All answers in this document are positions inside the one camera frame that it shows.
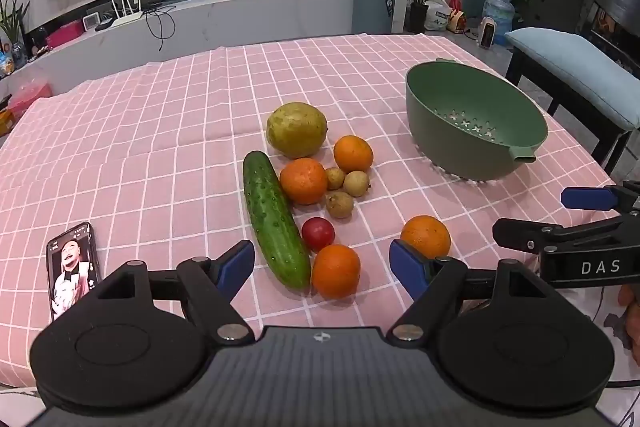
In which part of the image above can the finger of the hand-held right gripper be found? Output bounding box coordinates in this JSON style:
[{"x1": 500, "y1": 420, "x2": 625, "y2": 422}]
[
  {"x1": 560, "y1": 183, "x2": 640, "y2": 214},
  {"x1": 492, "y1": 216, "x2": 640, "y2": 258}
]

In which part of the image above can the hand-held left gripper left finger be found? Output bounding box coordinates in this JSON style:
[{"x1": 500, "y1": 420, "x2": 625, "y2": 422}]
[{"x1": 92, "y1": 239, "x2": 257, "y2": 344}]

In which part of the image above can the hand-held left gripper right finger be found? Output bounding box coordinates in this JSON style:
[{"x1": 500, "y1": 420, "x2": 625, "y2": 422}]
[{"x1": 388, "y1": 238, "x2": 552, "y2": 343}]

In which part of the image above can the orange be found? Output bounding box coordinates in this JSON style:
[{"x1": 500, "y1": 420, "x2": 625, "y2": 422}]
[
  {"x1": 311, "y1": 244, "x2": 362, "y2": 300},
  {"x1": 333, "y1": 135, "x2": 374, "y2": 174},
  {"x1": 279, "y1": 158, "x2": 329, "y2": 206},
  {"x1": 400, "y1": 215, "x2": 452, "y2": 259}
]

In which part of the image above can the green cucumber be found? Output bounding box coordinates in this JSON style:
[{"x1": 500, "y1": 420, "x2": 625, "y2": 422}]
[{"x1": 243, "y1": 150, "x2": 312, "y2": 291}]

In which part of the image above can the red tomato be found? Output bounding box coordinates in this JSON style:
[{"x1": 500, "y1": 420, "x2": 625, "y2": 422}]
[{"x1": 301, "y1": 217, "x2": 336, "y2": 253}]

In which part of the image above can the yellow-green pear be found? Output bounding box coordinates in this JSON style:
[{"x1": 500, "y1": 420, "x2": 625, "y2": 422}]
[{"x1": 266, "y1": 102, "x2": 328, "y2": 159}]

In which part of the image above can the green colander bowl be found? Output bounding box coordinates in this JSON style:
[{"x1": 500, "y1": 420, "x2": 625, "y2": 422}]
[{"x1": 405, "y1": 58, "x2": 550, "y2": 182}]

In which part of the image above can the person's right hand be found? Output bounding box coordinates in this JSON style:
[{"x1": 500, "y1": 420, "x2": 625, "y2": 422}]
[{"x1": 617, "y1": 284, "x2": 640, "y2": 364}]

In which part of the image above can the light blue cushioned bench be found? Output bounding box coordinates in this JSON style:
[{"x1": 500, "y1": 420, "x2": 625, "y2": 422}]
[{"x1": 505, "y1": 49, "x2": 633, "y2": 175}]

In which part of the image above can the light blue seat cushion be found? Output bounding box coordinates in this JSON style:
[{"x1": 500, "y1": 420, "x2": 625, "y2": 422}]
[{"x1": 505, "y1": 27, "x2": 640, "y2": 130}]

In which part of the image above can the pink checked tablecloth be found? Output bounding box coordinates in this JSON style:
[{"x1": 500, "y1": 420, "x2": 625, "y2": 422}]
[{"x1": 0, "y1": 33, "x2": 640, "y2": 408}]

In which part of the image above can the black smartphone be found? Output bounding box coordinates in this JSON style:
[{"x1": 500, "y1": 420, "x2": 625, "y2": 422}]
[{"x1": 46, "y1": 222, "x2": 102, "y2": 322}]

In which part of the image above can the small white heater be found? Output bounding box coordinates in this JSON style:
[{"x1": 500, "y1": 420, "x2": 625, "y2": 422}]
[{"x1": 477, "y1": 16, "x2": 497, "y2": 48}]

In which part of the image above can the blue water jug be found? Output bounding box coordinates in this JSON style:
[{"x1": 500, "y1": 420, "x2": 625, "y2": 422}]
[{"x1": 481, "y1": 0, "x2": 516, "y2": 38}]

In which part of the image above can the orange shopping bag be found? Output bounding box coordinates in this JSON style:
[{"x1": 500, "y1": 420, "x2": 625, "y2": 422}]
[{"x1": 446, "y1": 0, "x2": 468, "y2": 34}]

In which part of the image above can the white plastic bag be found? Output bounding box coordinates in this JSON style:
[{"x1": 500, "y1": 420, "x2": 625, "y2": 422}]
[{"x1": 424, "y1": 0, "x2": 453, "y2": 32}]

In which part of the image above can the grey trash can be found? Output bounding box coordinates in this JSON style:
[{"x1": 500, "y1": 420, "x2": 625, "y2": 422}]
[{"x1": 351, "y1": 0, "x2": 398, "y2": 35}]

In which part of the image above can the red basket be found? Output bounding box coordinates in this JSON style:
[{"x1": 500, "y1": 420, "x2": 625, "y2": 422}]
[{"x1": 7, "y1": 79, "x2": 53, "y2": 118}]

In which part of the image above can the white router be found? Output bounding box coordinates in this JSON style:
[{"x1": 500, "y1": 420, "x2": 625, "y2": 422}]
[{"x1": 109, "y1": 0, "x2": 143, "y2": 28}]

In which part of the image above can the pink box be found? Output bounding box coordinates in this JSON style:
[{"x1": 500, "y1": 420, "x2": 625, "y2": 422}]
[{"x1": 46, "y1": 21, "x2": 83, "y2": 48}]

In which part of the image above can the slim-leaf potted plant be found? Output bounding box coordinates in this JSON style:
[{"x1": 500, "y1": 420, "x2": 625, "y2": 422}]
[{"x1": 0, "y1": 0, "x2": 33, "y2": 58}]

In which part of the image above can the black cable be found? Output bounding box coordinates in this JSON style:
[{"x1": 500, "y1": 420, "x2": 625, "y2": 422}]
[{"x1": 142, "y1": 4, "x2": 178, "y2": 52}]

